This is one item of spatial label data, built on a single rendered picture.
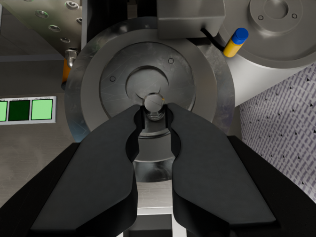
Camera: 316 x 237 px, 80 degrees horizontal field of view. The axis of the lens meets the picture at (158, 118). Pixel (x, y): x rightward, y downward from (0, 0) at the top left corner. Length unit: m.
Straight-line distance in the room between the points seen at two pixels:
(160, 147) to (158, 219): 0.46
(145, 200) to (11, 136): 0.38
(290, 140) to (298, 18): 0.15
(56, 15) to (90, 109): 0.33
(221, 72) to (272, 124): 0.18
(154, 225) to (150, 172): 0.45
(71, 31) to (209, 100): 0.40
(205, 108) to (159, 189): 0.36
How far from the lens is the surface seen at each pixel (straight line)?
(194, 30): 0.17
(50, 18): 0.48
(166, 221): 0.60
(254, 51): 0.20
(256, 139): 0.38
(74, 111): 0.18
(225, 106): 0.17
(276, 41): 0.22
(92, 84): 0.17
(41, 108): 0.58
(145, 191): 0.50
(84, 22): 0.22
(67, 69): 2.07
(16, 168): 0.61
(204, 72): 0.17
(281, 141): 0.32
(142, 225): 0.61
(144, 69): 0.16
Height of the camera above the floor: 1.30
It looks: 9 degrees down
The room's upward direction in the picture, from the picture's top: 178 degrees clockwise
